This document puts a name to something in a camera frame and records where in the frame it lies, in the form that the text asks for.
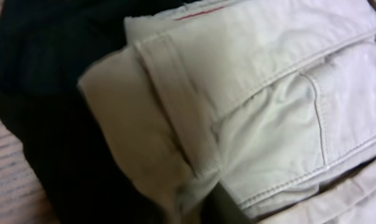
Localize beige khaki shorts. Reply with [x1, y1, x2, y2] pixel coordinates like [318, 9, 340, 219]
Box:
[78, 0, 376, 223]

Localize black garment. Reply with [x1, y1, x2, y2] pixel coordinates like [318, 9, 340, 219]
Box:
[0, 0, 182, 223]

